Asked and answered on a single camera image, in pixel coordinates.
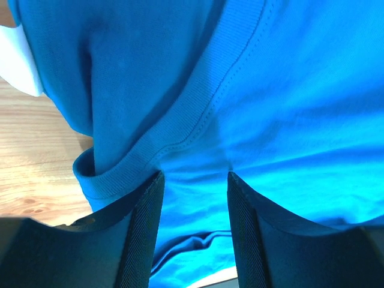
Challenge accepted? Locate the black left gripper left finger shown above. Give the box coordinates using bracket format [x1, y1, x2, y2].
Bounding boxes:
[1, 172, 165, 287]

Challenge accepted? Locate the blue t shirt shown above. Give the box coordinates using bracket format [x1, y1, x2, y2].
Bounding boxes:
[8, 1, 383, 287]

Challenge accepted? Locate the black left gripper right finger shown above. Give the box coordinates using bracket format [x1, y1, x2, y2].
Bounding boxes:
[227, 172, 383, 287]

